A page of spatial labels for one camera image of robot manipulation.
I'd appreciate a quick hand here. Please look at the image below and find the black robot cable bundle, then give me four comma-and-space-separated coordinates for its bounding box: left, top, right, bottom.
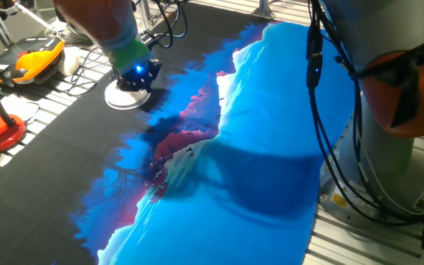
305, 0, 424, 227

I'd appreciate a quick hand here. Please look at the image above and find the red desk lamp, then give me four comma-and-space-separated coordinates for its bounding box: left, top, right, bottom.
0, 50, 27, 155

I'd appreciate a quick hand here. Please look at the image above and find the white round plate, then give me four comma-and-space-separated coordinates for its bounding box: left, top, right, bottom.
104, 66, 152, 111

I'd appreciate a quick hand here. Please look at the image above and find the slim aluminium post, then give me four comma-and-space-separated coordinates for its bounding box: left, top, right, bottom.
138, 0, 155, 35

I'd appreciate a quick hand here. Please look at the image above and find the orange and grey teach pendant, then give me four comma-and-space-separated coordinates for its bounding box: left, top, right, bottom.
0, 35, 66, 88

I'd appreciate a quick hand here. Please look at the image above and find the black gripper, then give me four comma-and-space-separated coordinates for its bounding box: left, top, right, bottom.
116, 58, 162, 93

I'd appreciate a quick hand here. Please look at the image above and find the black cable strap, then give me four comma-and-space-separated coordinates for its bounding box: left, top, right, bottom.
355, 38, 424, 128

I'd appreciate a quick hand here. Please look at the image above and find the blue landscape print desk mat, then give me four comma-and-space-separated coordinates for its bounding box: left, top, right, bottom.
0, 3, 356, 265

